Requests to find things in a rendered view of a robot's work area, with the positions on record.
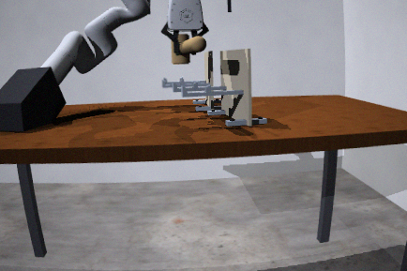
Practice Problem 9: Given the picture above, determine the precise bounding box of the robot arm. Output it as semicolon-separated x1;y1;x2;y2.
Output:
41;0;150;85

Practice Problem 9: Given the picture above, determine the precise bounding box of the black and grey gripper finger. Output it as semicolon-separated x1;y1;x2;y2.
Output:
191;23;209;38
161;22;180;55

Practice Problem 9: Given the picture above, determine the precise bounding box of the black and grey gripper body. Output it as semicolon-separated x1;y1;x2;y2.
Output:
167;0;204;32

